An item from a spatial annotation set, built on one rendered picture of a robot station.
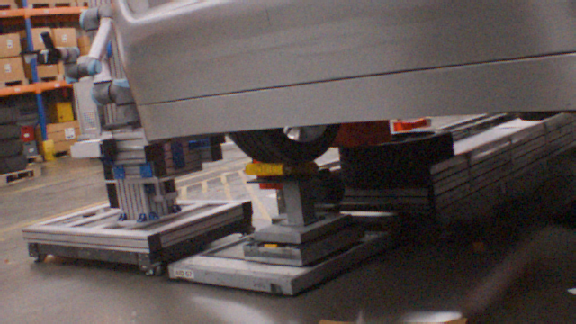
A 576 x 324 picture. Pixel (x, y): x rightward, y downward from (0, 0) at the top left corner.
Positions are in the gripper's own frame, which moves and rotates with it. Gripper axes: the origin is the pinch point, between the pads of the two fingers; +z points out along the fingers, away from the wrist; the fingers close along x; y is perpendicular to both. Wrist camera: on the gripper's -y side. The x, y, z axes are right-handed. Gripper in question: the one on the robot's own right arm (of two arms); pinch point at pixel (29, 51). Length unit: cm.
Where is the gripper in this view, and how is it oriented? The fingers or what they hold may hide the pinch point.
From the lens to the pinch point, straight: 351.4
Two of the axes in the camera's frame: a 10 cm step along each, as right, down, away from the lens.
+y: 0.1, 9.8, 1.8
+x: -9.2, -0.6, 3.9
